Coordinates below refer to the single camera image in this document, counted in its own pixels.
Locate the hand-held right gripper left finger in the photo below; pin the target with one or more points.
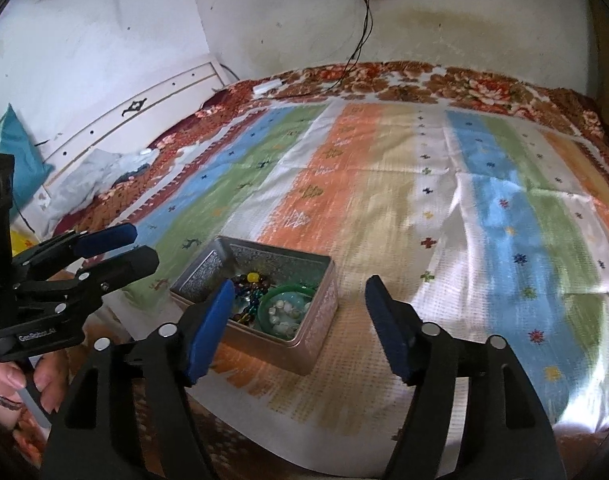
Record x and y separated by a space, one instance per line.
209 335

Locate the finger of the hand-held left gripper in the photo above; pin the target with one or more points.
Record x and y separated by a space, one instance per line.
107 240
124 265

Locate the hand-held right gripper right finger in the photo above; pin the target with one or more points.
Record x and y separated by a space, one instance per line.
389 335

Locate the silver tin box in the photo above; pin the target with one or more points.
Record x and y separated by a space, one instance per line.
264 350

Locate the green jade bangle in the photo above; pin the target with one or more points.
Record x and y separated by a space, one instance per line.
294 288

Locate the person's left hand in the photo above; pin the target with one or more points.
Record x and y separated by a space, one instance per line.
52 380

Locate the grey crumpled clothing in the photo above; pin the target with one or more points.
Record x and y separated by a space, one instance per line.
94 175

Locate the yellow plastic bag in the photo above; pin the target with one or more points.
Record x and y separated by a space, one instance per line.
20 241

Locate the white bed headboard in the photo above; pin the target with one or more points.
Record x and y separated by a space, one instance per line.
134 120

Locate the teal pillow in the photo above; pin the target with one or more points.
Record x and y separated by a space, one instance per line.
14 145

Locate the colourful striped mat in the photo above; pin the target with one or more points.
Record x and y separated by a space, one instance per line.
484 210

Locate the white charger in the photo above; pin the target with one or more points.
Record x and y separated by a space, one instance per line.
266 86

